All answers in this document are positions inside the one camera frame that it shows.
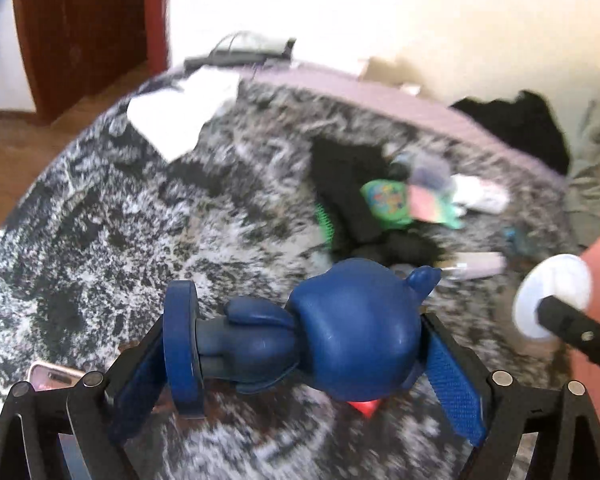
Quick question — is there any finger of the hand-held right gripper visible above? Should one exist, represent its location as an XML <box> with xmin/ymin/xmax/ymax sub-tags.
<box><xmin>536</xmin><ymin>296</ymin><xmax>600</xmax><ymax>378</ymax></box>

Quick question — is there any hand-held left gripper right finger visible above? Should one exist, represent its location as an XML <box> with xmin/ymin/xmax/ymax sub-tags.
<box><xmin>420</xmin><ymin>312</ymin><xmax>600</xmax><ymax>480</ymax></box>

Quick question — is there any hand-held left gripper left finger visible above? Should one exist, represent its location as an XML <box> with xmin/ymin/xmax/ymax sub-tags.
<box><xmin>0</xmin><ymin>317</ymin><xmax>173</xmax><ymax>480</ymax></box>

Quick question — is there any white round disc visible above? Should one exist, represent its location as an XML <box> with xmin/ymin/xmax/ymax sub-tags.
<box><xmin>512</xmin><ymin>255</ymin><xmax>593</xmax><ymax>343</ymax></box>

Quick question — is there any dark blue toy figurine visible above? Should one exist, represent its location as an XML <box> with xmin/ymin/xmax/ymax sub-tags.
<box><xmin>162</xmin><ymin>265</ymin><xmax>443</xmax><ymax>418</ymax></box>

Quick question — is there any pink smartphone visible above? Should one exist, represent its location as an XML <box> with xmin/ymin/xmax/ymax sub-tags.
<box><xmin>26</xmin><ymin>360</ymin><xmax>84</xmax><ymax>394</ymax></box>

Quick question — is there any small red item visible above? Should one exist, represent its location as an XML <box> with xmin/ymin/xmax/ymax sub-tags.
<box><xmin>349</xmin><ymin>399</ymin><xmax>382</xmax><ymax>419</ymax></box>

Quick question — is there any small blue item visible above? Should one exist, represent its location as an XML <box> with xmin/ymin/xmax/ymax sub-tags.
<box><xmin>502</xmin><ymin>227</ymin><xmax>532</xmax><ymax>257</ymax></box>

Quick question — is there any pale pink tube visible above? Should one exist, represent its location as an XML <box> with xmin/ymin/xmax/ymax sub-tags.
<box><xmin>440</xmin><ymin>252</ymin><xmax>507</xmax><ymax>281</ymax></box>

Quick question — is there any grey and white fuzzy blanket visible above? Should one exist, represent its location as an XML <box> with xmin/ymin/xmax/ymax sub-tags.
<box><xmin>0</xmin><ymin>67</ymin><xmax>581</xmax><ymax>480</ymax></box>

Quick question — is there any olive green cloth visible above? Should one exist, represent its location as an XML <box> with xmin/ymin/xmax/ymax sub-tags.
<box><xmin>564</xmin><ymin>80</ymin><xmax>600</xmax><ymax>253</ymax></box>

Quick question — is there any bright green comb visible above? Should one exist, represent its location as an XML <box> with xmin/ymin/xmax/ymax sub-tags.
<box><xmin>314</xmin><ymin>202</ymin><xmax>337</xmax><ymax>247</ymax></box>

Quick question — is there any grey fuzzy item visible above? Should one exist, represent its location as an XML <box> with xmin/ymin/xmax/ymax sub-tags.
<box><xmin>390</xmin><ymin>152</ymin><xmax>454</xmax><ymax>194</ymax></box>

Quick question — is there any black garment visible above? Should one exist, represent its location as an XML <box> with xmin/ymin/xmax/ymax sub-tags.
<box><xmin>450</xmin><ymin>90</ymin><xmax>572</xmax><ymax>177</ymax></box>

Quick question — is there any black cloth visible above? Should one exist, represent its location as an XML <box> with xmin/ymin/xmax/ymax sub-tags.
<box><xmin>310</xmin><ymin>137</ymin><xmax>446</xmax><ymax>271</ymax></box>

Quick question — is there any white crumpled cloth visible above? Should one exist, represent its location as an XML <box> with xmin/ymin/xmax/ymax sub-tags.
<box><xmin>126</xmin><ymin>67</ymin><xmax>241</xmax><ymax>163</ymax></box>

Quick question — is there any purple bed sheet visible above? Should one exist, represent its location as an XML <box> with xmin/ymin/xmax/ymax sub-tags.
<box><xmin>239</xmin><ymin>60</ymin><xmax>567</xmax><ymax>182</ymax></box>

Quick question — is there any cardboard box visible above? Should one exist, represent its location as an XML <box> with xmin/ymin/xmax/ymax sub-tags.
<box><xmin>359</xmin><ymin>55</ymin><xmax>432</xmax><ymax>99</ymax></box>

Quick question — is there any brown wooden door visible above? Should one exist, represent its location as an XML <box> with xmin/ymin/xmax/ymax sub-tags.
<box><xmin>10</xmin><ymin>0</ymin><xmax>172</xmax><ymax>126</ymax></box>

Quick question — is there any black device with cables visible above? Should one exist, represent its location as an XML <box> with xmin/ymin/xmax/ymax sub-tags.
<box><xmin>184</xmin><ymin>32</ymin><xmax>299</xmax><ymax>69</ymax></box>

